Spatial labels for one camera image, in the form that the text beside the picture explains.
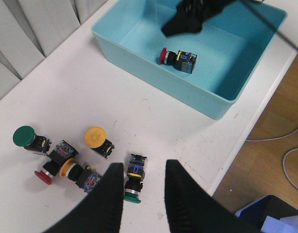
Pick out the lying green push button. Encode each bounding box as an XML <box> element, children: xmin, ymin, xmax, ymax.
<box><xmin>124</xmin><ymin>154</ymin><xmax>148</xmax><ymax>204</ymax></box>

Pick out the lying red push button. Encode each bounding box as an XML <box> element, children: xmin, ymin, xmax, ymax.
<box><xmin>34</xmin><ymin>140</ymin><xmax>79</xmax><ymax>185</ymax></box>

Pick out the grey pleated curtain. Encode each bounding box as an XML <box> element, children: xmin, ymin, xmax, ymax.
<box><xmin>0</xmin><ymin>0</ymin><xmax>105</xmax><ymax>100</ymax></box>

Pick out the black cable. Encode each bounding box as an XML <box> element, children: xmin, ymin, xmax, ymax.
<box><xmin>241</xmin><ymin>0</ymin><xmax>298</xmax><ymax>58</ymax></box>

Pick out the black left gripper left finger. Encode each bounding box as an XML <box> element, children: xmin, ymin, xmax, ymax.
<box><xmin>45</xmin><ymin>163</ymin><xmax>124</xmax><ymax>233</ymax></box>

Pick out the upright green push button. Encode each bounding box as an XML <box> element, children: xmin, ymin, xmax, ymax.
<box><xmin>13</xmin><ymin>125</ymin><xmax>51</xmax><ymax>155</ymax></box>

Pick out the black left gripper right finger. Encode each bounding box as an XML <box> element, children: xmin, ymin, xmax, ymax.
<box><xmin>165</xmin><ymin>160</ymin><xmax>260</xmax><ymax>233</ymax></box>

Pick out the yellow push button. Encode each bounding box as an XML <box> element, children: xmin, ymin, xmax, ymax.
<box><xmin>84</xmin><ymin>126</ymin><xmax>115</xmax><ymax>159</ymax></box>
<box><xmin>59</xmin><ymin>158</ymin><xmax>102</xmax><ymax>193</ymax></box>

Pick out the red push button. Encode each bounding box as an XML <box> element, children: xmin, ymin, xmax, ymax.
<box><xmin>34</xmin><ymin>140</ymin><xmax>79</xmax><ymax>185</ymax></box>
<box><xmin>159</xmin><ymin>47</ymin><xmax>197</xmax><ymax>74</ymax></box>

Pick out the grey floor cable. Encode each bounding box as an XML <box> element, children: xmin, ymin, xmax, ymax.
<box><xmin>246</xmin><ymin>120</ymin><xmax>298</xmax><ymax>195</ymax></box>

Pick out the teal plastic box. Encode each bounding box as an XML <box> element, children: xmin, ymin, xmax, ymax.
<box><xmin>91</xmin><ymin>0</ymin><xmax>287</xmax><ymax>119</ymax></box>

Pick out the blue black bin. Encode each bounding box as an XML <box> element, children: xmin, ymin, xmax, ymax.
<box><xmin>235</xmin><ymin>195</ymin><xmax>298</xmax><ymax>233</ymax></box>

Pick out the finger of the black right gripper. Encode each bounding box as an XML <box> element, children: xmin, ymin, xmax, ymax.
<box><xmin>161</xmin><ymin>0</ymin><xmax>233</xmax><ymax>37</ymax></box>

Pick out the lying yellow push button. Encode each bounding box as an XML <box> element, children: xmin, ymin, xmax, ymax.
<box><xmin>59</xmin><ymin>158</ymin><xmax>102</xmax><ymax>193</ymax></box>

